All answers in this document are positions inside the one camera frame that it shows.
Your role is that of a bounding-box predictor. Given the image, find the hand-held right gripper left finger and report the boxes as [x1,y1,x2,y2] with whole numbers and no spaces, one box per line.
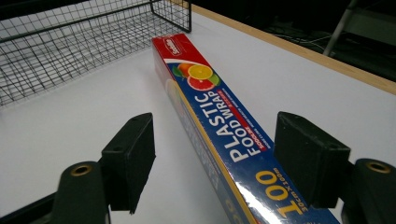
[50,112,156,224]

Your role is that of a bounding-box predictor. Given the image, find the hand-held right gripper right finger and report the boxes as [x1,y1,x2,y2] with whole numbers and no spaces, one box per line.
[274,111,396,224]

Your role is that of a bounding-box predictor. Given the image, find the blue and red food wrap box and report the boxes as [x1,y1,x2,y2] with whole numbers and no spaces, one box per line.
[151,33,341,224]

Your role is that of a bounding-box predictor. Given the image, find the black wire mesh basket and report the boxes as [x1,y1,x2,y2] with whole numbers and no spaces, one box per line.
[0,0,192,107]

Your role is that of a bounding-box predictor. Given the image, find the grey metal stand leg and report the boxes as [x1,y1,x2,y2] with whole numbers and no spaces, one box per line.
[322,0,359,57]

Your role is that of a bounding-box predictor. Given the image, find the dark cables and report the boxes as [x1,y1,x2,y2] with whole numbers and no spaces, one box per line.
[264,26,334,52]

